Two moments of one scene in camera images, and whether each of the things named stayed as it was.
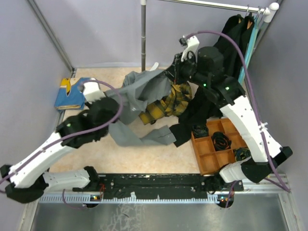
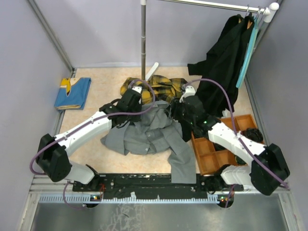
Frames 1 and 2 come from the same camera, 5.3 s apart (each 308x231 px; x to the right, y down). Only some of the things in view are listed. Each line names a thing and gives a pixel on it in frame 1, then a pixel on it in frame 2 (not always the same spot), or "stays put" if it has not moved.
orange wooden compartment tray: [217, 144] stays put
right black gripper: [174, 70] -> [175, 105]
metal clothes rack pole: [143, 9] stays put
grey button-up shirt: [138, 89] -> [156, 131]
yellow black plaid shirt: [174, 104] -> [155, 88]
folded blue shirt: [69, 96] stays put
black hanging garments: [196, 107] stays put
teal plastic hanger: [250, 47] stays put
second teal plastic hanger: [260, 19] stays put
